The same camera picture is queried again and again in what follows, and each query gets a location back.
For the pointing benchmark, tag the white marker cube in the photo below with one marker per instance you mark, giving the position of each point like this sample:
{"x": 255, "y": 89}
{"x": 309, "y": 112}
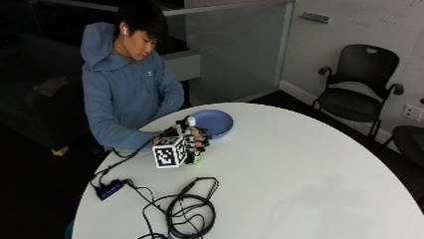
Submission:
{"x": 170, "y": 152}

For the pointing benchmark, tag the frosted glass partition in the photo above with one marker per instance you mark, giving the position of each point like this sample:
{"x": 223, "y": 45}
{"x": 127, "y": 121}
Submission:
{"x": 239, "y": 49}

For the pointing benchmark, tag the person in blue hoodie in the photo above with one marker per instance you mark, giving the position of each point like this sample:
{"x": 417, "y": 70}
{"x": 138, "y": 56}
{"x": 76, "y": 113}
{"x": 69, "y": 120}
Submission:
{"x": 124, "y": 86}

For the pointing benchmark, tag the white earbud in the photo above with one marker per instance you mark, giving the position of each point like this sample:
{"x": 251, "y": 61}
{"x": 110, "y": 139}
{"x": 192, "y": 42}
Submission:
{"x": 124, "y": 31}

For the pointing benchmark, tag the black usb hub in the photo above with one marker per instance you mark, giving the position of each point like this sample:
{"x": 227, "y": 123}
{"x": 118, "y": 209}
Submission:
{"x": 110, "y": 190}

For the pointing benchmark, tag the white wall outlet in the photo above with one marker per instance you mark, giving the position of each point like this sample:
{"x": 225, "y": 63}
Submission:
{"x": 413, "y": 113}

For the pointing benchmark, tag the dark sofa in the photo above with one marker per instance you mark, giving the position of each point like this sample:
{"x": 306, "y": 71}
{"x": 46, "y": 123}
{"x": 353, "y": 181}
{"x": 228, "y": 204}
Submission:
{"x": 35, "y": 83}

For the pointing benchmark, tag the black chair with armrests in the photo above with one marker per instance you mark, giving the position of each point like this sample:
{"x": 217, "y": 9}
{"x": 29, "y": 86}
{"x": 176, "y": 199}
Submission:
{"x": 358, "y": 89}

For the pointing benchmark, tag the blue plate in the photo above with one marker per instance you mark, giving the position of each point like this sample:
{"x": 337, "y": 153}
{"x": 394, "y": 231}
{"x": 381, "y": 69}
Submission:
{"x": 215, "y": 122}

